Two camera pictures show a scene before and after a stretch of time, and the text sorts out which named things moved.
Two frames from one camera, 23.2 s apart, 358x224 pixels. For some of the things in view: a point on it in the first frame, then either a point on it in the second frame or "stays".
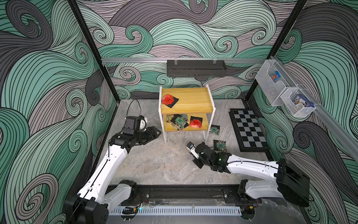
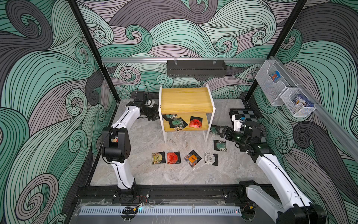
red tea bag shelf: [196, 122] stays
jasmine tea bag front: [215, 129] stays
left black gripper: [149, 134] → [155, 108]
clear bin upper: [273, 80] stays
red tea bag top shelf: [169, 100] → [173, 157]
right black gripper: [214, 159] → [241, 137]
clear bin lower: [298, 105] stays
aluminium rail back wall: [183, 59] stays
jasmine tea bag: [220, 145] stays
